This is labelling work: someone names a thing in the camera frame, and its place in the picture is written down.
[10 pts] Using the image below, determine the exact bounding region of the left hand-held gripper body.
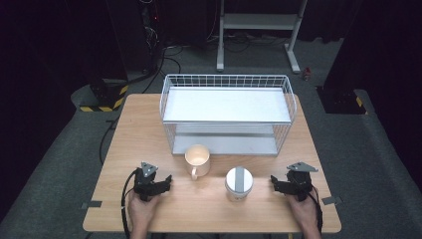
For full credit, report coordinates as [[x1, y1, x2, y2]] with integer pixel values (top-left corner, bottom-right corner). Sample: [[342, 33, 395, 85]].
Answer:
[[133, 161, 161, 202]]

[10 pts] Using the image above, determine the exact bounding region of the cream ceramic mug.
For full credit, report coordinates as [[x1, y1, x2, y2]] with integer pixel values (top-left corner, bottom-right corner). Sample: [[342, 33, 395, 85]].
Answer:
[[184, 143, 212, 181]]

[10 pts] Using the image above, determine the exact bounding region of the person's left hand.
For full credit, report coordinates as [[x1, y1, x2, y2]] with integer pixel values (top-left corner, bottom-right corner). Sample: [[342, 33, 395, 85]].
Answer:
[[127, 190, 162, 231]]

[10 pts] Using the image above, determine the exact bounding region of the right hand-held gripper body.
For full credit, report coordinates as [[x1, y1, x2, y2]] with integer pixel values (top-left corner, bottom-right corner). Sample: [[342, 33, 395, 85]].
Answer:
[[286, 161, 319, 202]]

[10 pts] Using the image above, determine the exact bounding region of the dark equipment rack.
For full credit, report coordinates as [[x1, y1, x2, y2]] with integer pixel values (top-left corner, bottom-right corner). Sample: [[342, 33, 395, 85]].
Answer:
[[138, 0, 167, 75]]

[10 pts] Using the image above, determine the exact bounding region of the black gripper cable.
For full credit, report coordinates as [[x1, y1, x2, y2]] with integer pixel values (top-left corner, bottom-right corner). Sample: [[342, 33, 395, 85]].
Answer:
[[309, 186, 324, 234], [119, 168, 139, 239]]

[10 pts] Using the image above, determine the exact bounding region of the person's right hand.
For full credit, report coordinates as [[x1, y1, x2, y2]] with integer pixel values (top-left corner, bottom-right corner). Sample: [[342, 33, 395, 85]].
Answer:
[[286, 187, 321, 231]]

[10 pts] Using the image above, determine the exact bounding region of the white metal stand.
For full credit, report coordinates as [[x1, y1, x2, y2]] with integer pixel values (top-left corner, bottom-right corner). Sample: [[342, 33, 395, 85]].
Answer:
[[216, 0, 309, 75]]

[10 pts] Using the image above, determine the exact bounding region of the thin black floor cable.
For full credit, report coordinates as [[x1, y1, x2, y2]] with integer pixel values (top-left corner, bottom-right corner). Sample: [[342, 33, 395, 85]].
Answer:
[[99, 117, 119, 165]]

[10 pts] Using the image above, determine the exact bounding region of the white lidded cup grey strap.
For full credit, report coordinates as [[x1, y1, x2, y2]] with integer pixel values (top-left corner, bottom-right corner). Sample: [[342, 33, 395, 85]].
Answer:
[[224, 165, 255, 203]]

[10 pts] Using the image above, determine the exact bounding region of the white wire shelf rack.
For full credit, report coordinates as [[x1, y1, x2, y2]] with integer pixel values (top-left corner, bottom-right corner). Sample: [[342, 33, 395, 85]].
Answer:
[[158, 73, 299, 157]]

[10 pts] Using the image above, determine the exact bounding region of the grey tape piece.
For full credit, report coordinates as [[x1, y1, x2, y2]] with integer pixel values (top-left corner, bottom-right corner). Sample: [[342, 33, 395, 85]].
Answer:
[[320, 195, 343, 206], [81, 200, 104, 210]]

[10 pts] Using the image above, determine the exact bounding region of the black yellow striped base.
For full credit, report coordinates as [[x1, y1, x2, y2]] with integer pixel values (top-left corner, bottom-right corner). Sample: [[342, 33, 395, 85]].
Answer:
[[316, 86, 370, 116], [79, 78, 129, 114]]

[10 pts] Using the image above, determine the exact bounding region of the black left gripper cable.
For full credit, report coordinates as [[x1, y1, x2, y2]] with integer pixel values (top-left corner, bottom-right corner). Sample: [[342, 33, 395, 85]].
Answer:
[[119, 168, 139, 239]]

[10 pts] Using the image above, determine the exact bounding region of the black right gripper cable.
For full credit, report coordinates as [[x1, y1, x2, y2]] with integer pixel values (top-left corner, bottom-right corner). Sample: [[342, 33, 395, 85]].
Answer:
[[309, 186, 324, 234]]

